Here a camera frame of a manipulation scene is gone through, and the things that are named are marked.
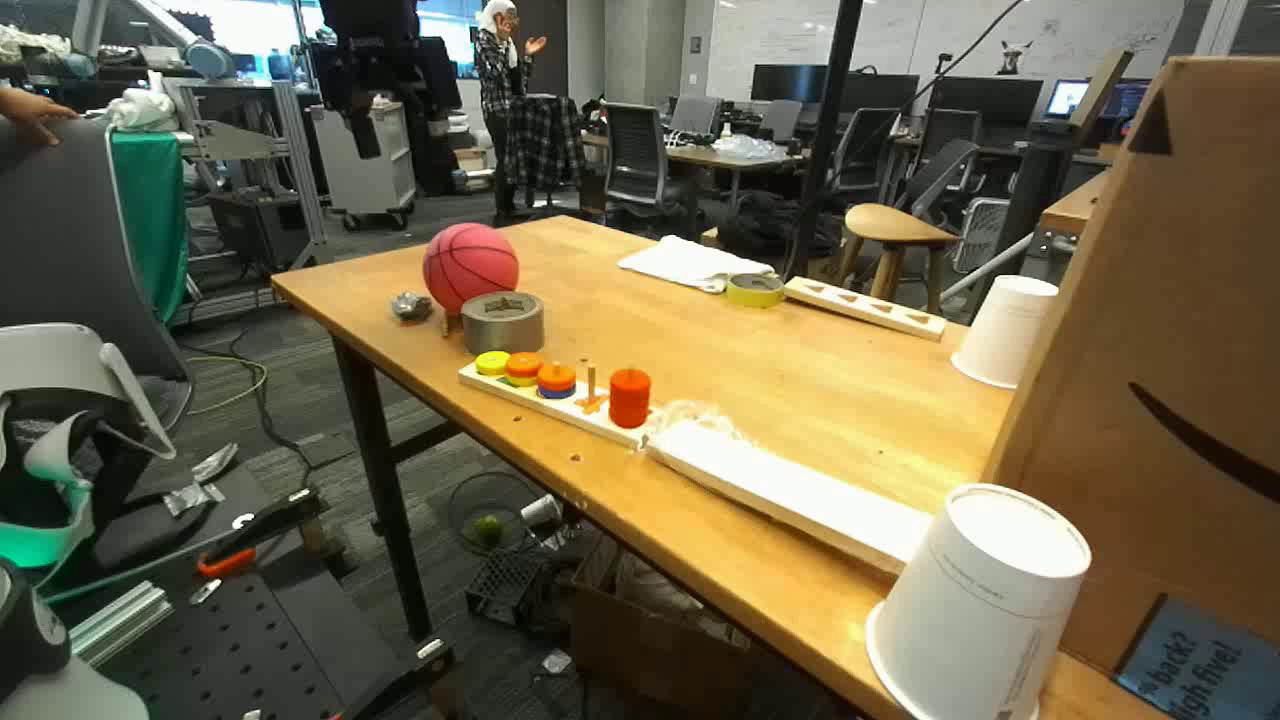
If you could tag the small white paper cup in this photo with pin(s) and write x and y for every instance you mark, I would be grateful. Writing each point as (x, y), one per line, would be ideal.
(1004, 328)

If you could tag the grey office chair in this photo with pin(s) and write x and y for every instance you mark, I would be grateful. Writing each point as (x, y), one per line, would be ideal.
(639, 155)

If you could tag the green cloth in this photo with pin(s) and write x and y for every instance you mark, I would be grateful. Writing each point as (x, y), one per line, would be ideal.
(154, 214)

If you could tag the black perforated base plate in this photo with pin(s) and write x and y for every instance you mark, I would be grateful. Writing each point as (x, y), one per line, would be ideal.
(266, 640)

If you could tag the white stacking toy board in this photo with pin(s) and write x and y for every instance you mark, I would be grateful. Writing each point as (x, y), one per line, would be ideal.
(585, 408)

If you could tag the person in plaid clothes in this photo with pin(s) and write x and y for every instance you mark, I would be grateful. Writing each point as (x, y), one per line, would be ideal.
(506, 83)

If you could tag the black metal table leg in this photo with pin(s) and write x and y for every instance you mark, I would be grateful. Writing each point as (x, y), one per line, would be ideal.
(387, 495)

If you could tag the thin wooden peg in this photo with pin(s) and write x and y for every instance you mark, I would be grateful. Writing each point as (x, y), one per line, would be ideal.
(591, 380)

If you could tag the white paper stack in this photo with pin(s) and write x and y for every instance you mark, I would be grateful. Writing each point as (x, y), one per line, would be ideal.
(693, 263)

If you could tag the lit laptop screen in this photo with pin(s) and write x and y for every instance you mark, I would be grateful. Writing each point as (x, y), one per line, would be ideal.
(1067, 96)

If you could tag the yellow-green toy disc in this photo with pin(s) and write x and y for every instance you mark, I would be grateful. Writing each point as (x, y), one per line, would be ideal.
(495, 361)

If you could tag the grey duct tape roll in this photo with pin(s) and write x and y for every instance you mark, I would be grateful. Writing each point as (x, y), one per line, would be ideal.
(503, 321)

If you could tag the aluminium extrusion bar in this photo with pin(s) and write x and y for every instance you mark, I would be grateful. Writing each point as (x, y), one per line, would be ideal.
(120, 623)

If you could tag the orange and blue disc stack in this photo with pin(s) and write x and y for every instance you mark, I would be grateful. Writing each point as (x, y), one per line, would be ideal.
(556, 380)

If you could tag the round wooden stool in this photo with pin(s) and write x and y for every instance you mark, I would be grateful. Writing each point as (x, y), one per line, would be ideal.
(888, 226)

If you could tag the pink rubber ball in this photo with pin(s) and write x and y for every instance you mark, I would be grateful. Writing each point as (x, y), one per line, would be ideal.
(471, 264)

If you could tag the grey chair back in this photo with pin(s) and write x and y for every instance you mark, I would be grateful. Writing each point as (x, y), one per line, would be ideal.
(64, 241)

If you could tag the round wooden meeting table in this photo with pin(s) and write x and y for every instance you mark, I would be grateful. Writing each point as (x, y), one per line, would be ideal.
(735, 158)

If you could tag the long white tray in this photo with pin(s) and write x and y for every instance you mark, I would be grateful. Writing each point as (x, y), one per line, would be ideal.
(786, 487)

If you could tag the white wooden block with holes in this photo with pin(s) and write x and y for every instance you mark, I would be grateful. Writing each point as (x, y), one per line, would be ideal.
(864, 304)

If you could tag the black computer monitor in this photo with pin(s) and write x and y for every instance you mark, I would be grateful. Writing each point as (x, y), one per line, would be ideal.
(984, 100)

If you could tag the large white paper cup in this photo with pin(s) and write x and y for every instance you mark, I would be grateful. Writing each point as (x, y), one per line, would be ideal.
(982, 603)

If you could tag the orange toy disc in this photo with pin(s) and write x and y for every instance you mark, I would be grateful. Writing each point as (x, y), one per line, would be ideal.
(524, 364)

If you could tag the white wheeled cart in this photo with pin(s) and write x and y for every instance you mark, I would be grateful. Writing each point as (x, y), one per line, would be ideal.
(362, 167)

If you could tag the brown cardboard box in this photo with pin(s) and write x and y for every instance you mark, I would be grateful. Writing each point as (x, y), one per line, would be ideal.
(1161, 332)

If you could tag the crumpled silver foil piece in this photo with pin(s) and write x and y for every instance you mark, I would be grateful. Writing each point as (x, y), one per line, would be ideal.
(415, 304)

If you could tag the orange toy cylinder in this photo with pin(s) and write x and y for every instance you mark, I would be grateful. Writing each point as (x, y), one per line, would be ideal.
(629, 397)

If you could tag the black vertical pole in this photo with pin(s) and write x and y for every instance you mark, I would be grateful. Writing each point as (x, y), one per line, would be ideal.
(825, 123)

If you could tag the yellow-green small container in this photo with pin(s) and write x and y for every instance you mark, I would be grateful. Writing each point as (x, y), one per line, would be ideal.
(752, 290)

